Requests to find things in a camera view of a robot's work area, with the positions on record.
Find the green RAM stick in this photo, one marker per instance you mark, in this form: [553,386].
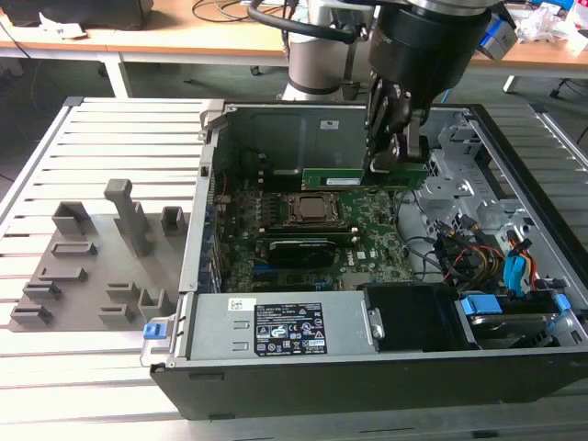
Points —
[331,180]

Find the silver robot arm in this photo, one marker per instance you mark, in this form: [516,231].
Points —
[312,69]

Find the black and grey PC case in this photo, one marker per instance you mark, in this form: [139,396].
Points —
[321,386]

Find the grey parts rack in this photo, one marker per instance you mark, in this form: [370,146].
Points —
[92,257]

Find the silver power supply with label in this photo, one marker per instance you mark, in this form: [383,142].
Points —
[220,331]

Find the silver CPU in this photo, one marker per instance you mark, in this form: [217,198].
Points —
[313,206]

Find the black plastic shroud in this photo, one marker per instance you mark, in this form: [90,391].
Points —
[413,317]

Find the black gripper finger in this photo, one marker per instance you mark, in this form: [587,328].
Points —
[415,138]
[381,128]

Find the metal drive cage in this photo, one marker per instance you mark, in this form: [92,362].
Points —
[459,193]

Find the black graphics card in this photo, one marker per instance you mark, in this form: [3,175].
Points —
[303,255]

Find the green motherboard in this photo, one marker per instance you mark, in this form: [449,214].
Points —
[376,220]

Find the white paper sheet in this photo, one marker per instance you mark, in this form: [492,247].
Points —
[59,31]

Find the blue case latch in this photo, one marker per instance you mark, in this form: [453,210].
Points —
[154,331]

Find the hard disk in blue carrier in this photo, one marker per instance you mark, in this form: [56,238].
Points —
[480,305]

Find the wooden desk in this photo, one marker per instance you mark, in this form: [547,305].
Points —
[206,34]

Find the black device on desk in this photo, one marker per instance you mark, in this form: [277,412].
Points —
[82,14]

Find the clear plastic bags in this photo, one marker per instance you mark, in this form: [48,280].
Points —
[546,20]

